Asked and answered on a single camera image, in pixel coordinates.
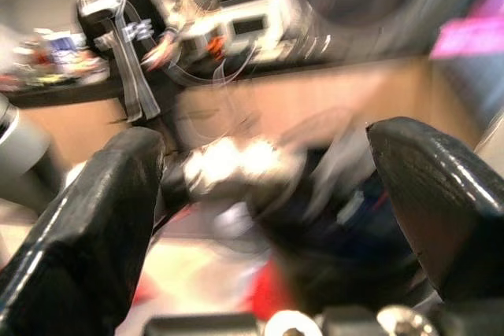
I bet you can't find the white garment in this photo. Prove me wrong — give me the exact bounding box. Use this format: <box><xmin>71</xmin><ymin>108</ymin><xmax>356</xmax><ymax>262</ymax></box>
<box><xmin>143</xmin><ymin>201</ymin><xmax>272</xmax><ymax>316</ymax></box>

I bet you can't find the pink sign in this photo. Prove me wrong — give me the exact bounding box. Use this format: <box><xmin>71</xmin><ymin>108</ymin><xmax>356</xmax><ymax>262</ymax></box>
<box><xmin>428</xmin><ymin>0</ymin><xmax>504</xmax><ymax>60</ymax></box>

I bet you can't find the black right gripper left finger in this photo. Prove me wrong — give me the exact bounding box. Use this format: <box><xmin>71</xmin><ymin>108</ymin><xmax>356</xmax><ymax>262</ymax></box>
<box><xmin>0</xmin><ymin>127</ymin><xmax>165</xmax><ymax>336</ymax></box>

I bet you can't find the white boxy appliance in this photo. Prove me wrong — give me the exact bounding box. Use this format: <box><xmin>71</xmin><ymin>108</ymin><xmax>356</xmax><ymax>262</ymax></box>
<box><xmin>172</xmin><ymin>0</ymin><xmax>291</xmax><ymax>60</ymax></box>

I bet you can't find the grey cylinder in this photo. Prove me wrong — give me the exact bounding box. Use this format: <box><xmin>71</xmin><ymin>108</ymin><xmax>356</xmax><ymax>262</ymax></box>
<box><xmin>0</xmin><ymin>95</ymin><xmax>60</xmax><ymax>211</ymax></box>

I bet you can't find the long black table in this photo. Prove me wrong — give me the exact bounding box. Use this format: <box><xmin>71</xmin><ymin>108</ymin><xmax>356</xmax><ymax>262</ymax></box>
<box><xmin>0</xmin><ymin>52</ymin><xmax>339</xmax><ymax>111</ymax></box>

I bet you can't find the person in black shirt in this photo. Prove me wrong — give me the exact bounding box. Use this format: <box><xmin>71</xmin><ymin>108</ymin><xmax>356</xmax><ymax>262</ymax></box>
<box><xmin>53</xmin><ymin>0</ymin><xmax>186</xmax><ymax>152</ymax></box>

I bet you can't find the dark navy garment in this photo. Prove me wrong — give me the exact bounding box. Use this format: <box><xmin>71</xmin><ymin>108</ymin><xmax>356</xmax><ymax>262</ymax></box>
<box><xmin>255</xmin><ymin>146</ymin><xmax>426</xmax><ymax>313</ymax></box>

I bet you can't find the red cloth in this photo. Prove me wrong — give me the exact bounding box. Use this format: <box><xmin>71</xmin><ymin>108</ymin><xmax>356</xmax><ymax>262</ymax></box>
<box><xmin>243</xmin><ymin>259</ymin><xmax>302</xmax><ymax>316</ymax></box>

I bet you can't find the blue and white box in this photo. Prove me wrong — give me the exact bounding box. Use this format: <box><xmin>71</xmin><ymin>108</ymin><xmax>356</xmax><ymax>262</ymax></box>
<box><xmin>46</xmin><ymin>35</ymin><xmax>86</xmax><ymax>65</ymax></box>

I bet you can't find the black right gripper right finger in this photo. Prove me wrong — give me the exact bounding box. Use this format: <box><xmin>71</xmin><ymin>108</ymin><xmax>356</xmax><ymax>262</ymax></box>
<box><xmin>365</xmin><ymin>116</ymin><xmax>504</xmax><ymax>302</ymax></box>

